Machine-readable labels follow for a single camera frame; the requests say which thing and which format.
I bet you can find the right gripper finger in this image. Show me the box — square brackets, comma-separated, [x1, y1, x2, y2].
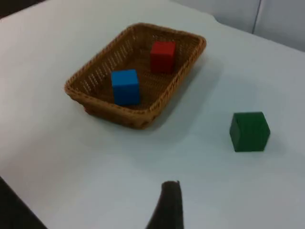
[144, 180, 185, 229]

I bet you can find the blue cube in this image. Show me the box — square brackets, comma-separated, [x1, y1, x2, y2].
[111, 69, 140, 106]

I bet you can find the green cube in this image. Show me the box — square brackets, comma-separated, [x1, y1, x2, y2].
[229, 111, 271, 153]

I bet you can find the pale brown wicker basket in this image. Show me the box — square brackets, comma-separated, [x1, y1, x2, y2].
[64, 22, 207, 130]

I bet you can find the red cube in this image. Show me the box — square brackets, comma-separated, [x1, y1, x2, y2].
[150, 41, 176, 74]

